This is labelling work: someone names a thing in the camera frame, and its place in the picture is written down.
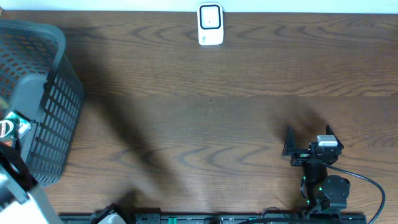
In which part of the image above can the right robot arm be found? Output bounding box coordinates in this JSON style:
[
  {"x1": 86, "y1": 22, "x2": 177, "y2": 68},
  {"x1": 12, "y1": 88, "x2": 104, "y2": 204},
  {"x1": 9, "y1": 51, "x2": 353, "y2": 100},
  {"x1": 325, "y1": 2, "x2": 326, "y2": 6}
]
[{"x1": 282, "y1": 126, "x2": 351, "y2": 220}]

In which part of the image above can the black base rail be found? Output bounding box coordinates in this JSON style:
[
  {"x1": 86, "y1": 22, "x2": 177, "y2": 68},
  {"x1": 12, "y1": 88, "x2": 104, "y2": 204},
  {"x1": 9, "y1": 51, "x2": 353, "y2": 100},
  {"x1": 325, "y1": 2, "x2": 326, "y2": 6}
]
[{"x1": 58, "y1": 212, "x2": 368, "y2": 224}]

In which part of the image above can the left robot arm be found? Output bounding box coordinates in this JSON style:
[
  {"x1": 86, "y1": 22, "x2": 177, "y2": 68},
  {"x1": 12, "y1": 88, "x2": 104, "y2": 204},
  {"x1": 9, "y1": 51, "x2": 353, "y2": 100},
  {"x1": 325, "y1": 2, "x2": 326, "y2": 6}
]
[{"x1": 1, "y1": 144, "x2": 63, "y2": 224}]

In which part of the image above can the dark green round-logo packet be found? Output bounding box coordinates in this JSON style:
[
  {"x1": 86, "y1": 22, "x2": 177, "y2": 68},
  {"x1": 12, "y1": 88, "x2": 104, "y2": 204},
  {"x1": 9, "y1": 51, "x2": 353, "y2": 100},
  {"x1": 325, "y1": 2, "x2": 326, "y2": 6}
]
[{"x1": 1, "y1": 111, "x2": 32, "y2": 148}]

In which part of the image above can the grey plastic shopping basket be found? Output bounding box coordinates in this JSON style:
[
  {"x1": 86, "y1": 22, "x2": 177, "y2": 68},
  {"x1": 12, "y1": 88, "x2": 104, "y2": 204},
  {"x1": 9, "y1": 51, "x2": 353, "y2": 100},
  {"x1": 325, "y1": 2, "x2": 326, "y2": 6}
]
[{"x1": 1, "y1": 19, "x2": 85, "y2": 187}]

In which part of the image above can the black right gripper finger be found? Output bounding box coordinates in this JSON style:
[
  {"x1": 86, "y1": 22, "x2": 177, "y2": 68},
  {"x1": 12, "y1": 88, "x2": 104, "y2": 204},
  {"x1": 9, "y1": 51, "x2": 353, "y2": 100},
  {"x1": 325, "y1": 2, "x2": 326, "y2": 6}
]
[
  {"x1": 284, "y1": 126, "x2": 295, "y2": 151},
  {"x1": 326, "y1": 125, "x2": 342, "y2": 146}
]

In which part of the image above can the white barcode scanner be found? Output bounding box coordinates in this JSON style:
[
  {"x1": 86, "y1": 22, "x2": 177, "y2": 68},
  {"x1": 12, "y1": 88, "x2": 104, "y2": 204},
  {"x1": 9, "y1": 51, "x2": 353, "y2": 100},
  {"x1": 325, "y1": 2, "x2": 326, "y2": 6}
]
[{"x1": 197, "y1": 2, "x2": 224, "y2": 45}]

